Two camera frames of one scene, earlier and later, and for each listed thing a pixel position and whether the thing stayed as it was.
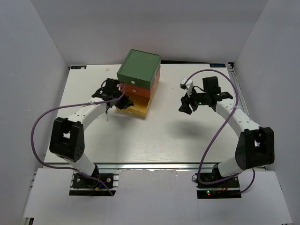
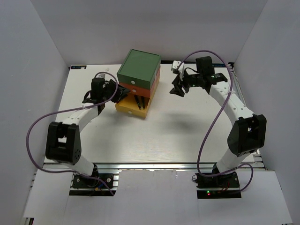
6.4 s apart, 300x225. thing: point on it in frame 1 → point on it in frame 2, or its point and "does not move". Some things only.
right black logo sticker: [217, 65] does not move
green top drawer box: [139, 67] does not move
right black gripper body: [199, 98] → [190, 81]
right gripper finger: [185, 108] → [177, 89]
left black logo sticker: [78, 67] does not move
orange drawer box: [136, 90] does not move
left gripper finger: [125, 102] → [120, 93]
